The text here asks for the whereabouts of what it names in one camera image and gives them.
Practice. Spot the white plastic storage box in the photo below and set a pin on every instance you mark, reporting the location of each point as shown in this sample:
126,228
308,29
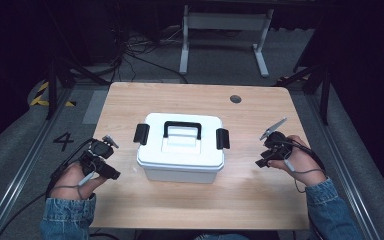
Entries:
180,176

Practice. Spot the white metal table frame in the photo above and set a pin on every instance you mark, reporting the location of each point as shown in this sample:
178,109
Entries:
226,20

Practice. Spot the person's right hand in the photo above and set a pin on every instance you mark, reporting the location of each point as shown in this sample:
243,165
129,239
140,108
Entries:
305,166

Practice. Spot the person's denim lap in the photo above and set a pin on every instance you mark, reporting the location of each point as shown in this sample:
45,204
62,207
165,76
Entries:
220,237

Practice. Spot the aluminium floor rail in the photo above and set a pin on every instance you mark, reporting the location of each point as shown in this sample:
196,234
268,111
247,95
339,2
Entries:
343,166
16,173

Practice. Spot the white box lid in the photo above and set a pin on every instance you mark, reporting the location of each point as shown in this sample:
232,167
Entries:
180,156

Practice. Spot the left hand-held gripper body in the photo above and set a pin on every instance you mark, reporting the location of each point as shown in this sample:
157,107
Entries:
100,149

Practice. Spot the black box latch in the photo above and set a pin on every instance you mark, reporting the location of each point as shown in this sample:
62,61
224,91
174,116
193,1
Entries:
222,138
141,134

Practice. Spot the yellow black floor tape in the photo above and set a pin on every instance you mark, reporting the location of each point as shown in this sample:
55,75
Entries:
41,96

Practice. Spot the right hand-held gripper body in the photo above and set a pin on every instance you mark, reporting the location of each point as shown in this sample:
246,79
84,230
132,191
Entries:
280,145

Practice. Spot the black metal stand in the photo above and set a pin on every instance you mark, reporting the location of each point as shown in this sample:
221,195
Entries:
51,86
325,90

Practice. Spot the person's left hand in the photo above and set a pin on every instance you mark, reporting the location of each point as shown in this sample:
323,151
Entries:
70,183

